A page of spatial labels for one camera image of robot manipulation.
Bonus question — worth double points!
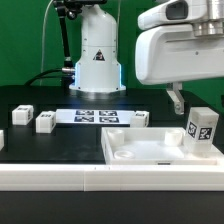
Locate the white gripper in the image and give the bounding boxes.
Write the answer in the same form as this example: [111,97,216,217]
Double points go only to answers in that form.
[135,24,224,115]

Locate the white square tabletop part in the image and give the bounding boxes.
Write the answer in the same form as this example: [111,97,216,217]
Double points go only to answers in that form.
[101,127,224,165]

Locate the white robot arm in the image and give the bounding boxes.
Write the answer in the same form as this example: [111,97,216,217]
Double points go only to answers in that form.
[70,0,224,114]

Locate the white plate with fiducial tags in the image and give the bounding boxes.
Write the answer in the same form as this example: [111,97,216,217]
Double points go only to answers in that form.
[56,109,134,125]

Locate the white block at left edge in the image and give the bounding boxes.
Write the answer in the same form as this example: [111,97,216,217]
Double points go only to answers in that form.
[0,130,4,151]

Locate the black cable bundle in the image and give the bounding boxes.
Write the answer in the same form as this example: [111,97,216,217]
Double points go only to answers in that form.
[23,68,75,87]

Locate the white cable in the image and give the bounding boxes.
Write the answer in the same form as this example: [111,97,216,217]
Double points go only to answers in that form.
[39,0,54,87]

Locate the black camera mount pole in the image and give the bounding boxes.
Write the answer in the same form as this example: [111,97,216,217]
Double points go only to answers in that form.
[53,0,107,68]

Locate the white obstacle fence wall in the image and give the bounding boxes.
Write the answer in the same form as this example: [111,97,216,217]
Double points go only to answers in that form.
[0,164,224,192]

